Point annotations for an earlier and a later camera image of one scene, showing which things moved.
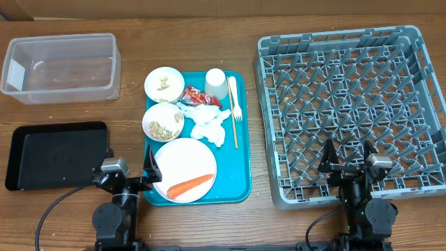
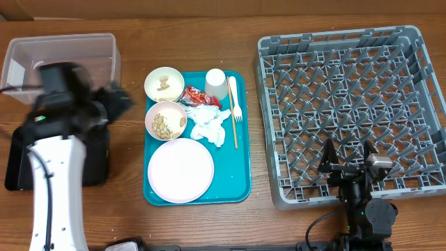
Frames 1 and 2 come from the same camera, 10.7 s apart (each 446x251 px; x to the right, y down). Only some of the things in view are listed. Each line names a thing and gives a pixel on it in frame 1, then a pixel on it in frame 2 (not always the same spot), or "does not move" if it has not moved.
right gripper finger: (368, 149) does not move
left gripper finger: (151, 168) -> (114, 102)
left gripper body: (137, 185) -> (93, 109)
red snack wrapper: (192, 96) does not move
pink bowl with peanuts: (163, 122) does not move
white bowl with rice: (164, 84) does not move
